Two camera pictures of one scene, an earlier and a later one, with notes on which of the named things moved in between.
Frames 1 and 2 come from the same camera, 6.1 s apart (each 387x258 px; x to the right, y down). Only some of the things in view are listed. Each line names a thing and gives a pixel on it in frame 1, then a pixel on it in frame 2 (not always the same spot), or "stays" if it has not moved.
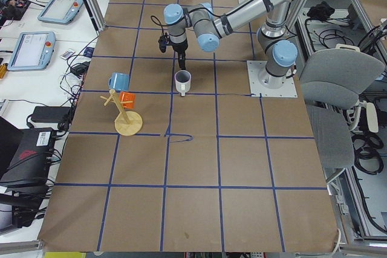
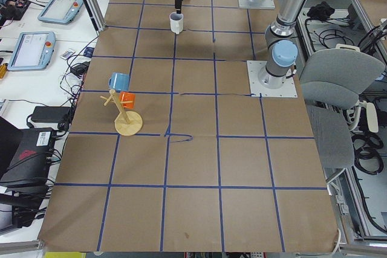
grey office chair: (331, 81) stays
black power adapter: (51, 113) stays
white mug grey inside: (182, 79) to (176, 22)
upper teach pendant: (62, 8) stays
